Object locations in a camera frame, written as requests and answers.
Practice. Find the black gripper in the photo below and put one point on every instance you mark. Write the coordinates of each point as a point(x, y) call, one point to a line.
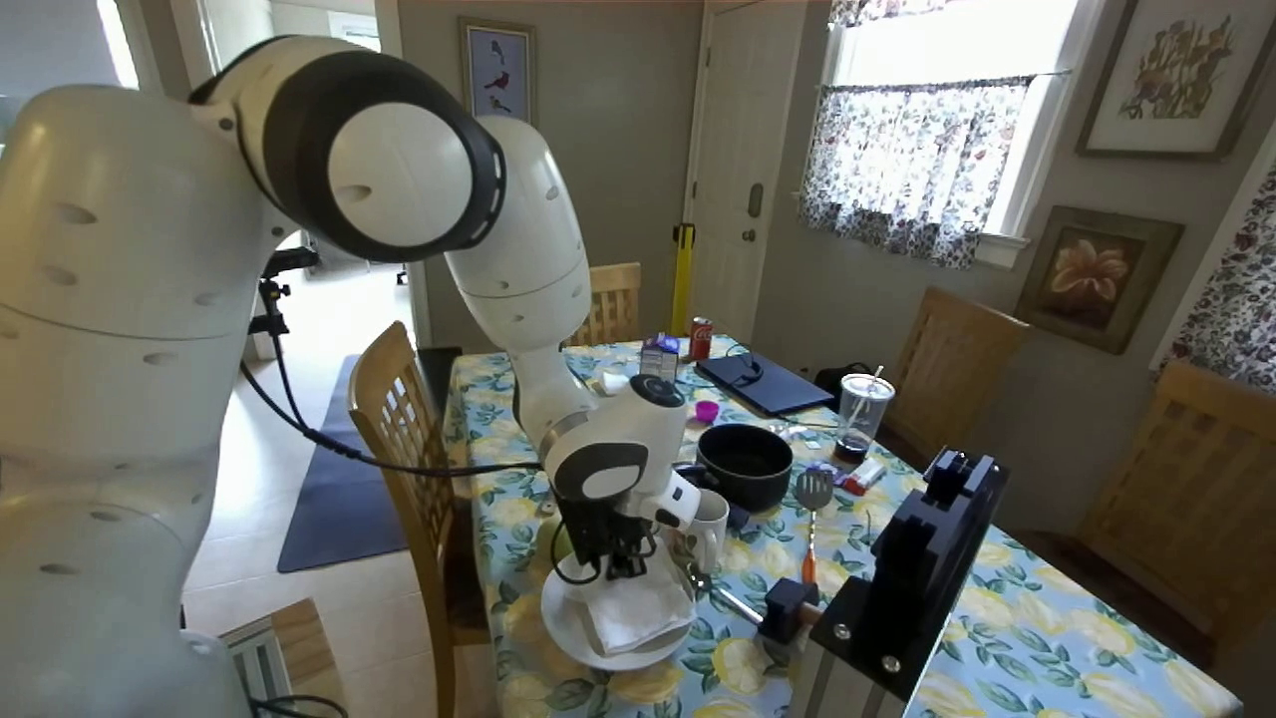
point(614, 534)

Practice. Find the white paper napkin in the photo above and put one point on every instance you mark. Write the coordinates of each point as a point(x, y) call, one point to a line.
point(643, 621)

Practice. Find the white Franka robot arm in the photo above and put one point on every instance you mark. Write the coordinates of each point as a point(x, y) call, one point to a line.
point(122, 263)

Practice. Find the white round plate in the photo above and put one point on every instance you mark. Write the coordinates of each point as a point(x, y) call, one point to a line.
point(573, 631)

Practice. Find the white patterned mug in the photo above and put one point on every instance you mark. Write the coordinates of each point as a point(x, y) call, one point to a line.
point(711, 517)

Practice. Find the black saucepan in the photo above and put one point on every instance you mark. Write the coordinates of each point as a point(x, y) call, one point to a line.
point(743, 464)

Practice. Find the small purple cup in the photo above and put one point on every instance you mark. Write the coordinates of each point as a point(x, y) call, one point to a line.
point(708, 412)

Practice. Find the dark closed laptop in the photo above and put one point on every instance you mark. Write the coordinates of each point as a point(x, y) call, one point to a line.
point(762, 384)

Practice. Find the red can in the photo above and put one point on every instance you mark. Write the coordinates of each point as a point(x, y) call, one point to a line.
point(700, 339)

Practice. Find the small red white packet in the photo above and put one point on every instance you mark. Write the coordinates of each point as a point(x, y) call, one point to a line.
point(867, 477)

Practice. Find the wooden dining chair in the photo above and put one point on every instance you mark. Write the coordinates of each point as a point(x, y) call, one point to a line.
point(400, 424)
point(1182, 492)
point(614, 303)
point(958, 364)

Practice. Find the clear plastic cup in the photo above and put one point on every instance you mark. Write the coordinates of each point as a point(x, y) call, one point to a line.
point(864, 405)

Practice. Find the blue floor rug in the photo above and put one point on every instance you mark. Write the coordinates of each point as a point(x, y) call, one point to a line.
point(334, 502)

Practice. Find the yellow bottle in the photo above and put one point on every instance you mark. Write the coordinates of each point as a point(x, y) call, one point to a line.
point(682, 282)

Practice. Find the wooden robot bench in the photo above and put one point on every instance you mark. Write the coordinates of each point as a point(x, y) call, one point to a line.
point(314, 652)

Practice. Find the white drinking straw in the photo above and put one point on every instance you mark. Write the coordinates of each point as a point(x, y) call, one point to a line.
point(876, 372)

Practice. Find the lemon print tablecloth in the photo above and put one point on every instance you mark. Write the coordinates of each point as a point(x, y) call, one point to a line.
point(1011, 639)

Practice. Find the white door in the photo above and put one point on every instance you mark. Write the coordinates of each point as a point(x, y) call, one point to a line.
point(739, 159)

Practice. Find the floral cafe curtain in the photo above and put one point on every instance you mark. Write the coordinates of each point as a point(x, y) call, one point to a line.
point(1239, 292)
point(918, 165)

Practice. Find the framed bird picture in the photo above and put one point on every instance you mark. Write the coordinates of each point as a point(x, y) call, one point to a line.
point(505, 63)

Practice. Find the floral window valance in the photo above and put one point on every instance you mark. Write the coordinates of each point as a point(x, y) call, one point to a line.
point(882, 8)

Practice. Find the framed floral picture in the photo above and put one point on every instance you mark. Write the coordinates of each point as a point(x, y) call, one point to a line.
point(1182, 71)

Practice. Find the black clamp bracket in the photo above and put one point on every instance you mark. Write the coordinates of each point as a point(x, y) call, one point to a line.
point(282, 284)

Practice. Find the framed flower picture dark frame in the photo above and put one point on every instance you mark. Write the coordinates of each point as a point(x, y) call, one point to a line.
point(1096, 271)

